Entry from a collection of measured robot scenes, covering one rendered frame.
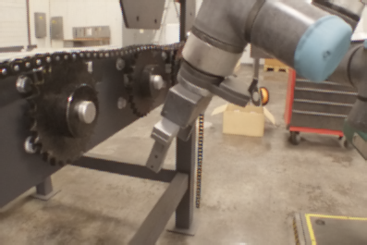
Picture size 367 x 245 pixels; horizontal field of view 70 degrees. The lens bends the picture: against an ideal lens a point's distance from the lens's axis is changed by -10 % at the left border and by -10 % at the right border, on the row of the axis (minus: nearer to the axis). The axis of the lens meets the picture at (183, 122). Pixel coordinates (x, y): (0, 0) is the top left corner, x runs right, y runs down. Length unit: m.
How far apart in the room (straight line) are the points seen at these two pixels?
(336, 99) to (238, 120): 0.98
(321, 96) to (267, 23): 2.37
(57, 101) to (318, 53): 0.35
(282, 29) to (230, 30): 0.08
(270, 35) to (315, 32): 0.06
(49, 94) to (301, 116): 2.50
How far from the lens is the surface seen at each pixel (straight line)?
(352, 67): 1.01
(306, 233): 1.12
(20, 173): 0.47
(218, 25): 0.43
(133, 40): 11.20
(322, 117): 2.79
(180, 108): 0.45
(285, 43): 0.39
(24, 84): 0.44
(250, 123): 2.98
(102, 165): 1.60
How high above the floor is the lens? 0.97
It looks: 17 degrees down
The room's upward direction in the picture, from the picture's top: 1 degrees clockwise
